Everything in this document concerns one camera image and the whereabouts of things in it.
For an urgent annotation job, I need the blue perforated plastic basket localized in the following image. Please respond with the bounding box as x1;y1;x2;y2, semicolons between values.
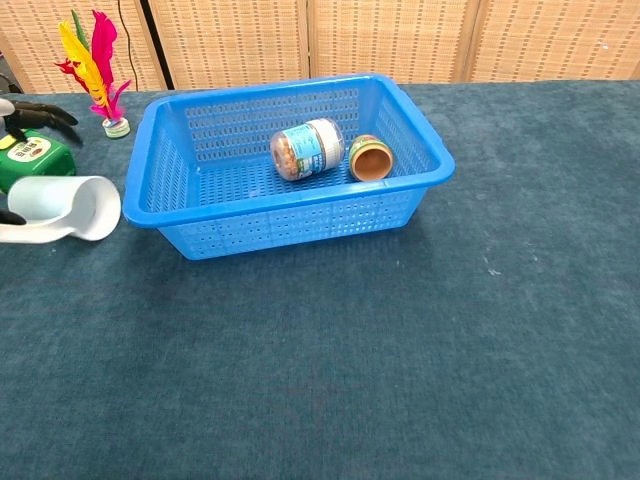
122;73;456;261

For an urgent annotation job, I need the clear jar blue white label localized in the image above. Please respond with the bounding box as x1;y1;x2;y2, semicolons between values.
269;118;347;182

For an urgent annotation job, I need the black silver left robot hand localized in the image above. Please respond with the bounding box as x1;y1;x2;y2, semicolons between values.
0;97;84;226

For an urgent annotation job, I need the white plastic pitcher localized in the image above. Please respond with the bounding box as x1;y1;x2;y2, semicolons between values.
0;174;123;245

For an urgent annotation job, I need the dark teal table cloth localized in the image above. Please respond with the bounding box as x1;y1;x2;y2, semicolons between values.
0;79;640;480

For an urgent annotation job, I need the green box yellow lid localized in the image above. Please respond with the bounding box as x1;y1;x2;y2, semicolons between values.
0;128;77;195

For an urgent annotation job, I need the bamboo folding screen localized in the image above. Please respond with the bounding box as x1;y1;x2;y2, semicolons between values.
0;0;640;95

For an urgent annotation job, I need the colourful feather shuttlecock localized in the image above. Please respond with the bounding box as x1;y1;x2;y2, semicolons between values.
54;9;132;140

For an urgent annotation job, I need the thin black hanging cable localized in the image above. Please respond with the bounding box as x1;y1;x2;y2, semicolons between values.
117;0;133;84

